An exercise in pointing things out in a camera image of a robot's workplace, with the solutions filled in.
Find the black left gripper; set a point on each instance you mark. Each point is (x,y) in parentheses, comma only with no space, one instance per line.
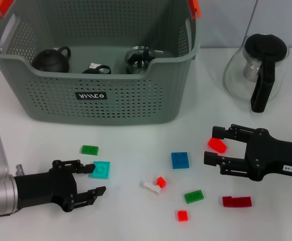
(42,188)

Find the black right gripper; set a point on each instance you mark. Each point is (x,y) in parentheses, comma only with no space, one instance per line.
(264,155)

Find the cyan toy brick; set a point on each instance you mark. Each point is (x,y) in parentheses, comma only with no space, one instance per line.
(101,170)

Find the green toy brick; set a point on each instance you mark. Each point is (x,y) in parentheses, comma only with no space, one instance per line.
(89,150)
(193,196)

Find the white toy brick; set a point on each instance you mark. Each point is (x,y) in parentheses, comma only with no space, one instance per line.
(93,65)
(152,187)

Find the small orange-red toy brick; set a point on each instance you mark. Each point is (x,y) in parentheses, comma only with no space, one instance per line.
(161,182)

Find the orange-red square brick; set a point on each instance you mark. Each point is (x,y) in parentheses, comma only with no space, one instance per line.
(183,215)

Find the glass teacup with black sleeve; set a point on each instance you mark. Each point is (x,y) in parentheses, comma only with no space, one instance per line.
(91,71)
(137,62)
(158,53)

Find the grey perforated storage bin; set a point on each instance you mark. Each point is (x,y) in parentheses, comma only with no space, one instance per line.
(135,105)

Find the orange-red sloped toy brick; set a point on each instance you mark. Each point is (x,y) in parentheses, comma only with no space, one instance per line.
(217,146)

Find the dark red toy brick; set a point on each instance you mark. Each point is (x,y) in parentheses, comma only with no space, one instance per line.
(236,201)

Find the blue toy brick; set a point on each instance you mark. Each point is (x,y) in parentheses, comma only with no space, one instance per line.
(180,160)

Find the black clay teapot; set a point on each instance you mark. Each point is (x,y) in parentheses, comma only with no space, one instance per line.
(50,61)

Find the orange clamp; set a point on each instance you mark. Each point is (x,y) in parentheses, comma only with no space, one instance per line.
(2,7)
(194,8)

